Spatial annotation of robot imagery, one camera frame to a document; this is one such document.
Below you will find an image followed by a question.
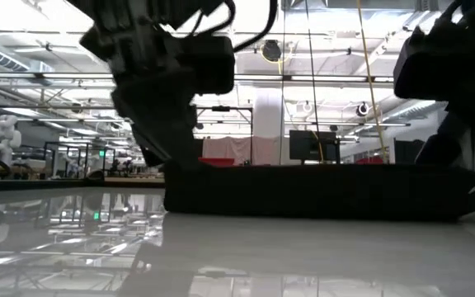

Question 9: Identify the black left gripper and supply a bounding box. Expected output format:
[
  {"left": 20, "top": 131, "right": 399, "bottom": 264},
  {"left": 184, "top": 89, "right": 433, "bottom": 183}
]
[{"left": 66, "top": 0, "right": 226, "bottom": 170}]

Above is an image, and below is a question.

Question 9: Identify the black towel with white tag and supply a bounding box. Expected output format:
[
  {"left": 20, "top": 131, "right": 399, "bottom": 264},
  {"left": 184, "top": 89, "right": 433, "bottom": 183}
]
[{"left": 162, "top": 162, "right": 475, "bottom": 223}]

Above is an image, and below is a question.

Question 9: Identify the red tray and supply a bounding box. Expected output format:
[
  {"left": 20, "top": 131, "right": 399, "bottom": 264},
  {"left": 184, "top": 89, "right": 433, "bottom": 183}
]
[{"left": 198, "top": 157, "right": 236, "bottom": 167}]

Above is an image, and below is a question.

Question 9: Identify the pink hanging cloth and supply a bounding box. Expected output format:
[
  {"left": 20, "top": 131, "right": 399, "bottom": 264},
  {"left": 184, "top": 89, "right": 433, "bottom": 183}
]
[{"left": 202, "top": 135, "right": 282, "bottom": 166}]

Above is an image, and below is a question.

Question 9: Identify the black computer monitor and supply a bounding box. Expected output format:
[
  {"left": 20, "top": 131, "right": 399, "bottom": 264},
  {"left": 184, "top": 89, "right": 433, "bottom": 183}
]
[{"left": 289, "top": 130, "right": 341, "bottom": 165}]

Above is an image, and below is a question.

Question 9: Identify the black metal rack frame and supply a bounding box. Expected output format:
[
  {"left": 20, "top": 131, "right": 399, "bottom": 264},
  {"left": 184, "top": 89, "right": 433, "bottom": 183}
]
[{"left": 195, "top": 105, "right": 255, "bottom": 166}]

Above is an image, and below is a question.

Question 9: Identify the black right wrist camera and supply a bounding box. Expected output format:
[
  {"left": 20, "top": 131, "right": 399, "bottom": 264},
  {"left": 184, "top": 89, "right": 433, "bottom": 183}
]
[{"left": 393, "top": 16, "right": 469, "bottom": 101}]

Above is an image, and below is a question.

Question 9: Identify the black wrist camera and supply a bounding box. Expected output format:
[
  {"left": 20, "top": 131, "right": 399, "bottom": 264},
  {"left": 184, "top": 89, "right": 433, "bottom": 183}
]
[
  {"left": 179, "top": 35, "right": 237, "bottom": 95},
  {"left": 393, "top": 16, "right": 469, "bottom": 101}
]

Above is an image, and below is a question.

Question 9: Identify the black frame workstation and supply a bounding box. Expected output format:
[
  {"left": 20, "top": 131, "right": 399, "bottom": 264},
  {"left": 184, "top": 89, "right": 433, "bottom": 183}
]
[{"left": 43, "top": 141, "right": 117, "bottom": 179}]

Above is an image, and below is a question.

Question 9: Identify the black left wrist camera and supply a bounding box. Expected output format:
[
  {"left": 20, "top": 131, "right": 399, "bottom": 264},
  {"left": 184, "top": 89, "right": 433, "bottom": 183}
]
[{"left": 179, "top": 35, "right": 237, "bottom": 95}]

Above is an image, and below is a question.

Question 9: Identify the yellow cable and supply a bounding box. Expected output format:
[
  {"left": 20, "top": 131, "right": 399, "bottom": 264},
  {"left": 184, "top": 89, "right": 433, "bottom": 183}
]
[{"left": 355, "top": 0, "right": 389, "bottom": 164}]

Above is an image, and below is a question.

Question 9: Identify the black metal table frame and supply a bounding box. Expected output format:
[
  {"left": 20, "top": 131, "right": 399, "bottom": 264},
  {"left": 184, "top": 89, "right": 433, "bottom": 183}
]
[{"left": 0, "top": 177, "right": 167, "bottom": 193}]

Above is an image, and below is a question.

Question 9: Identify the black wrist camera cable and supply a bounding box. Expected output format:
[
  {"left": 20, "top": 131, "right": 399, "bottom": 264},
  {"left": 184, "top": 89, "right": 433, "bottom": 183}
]
[{"left": 194, "top": 0, "right": 279, "bottom": 54}]

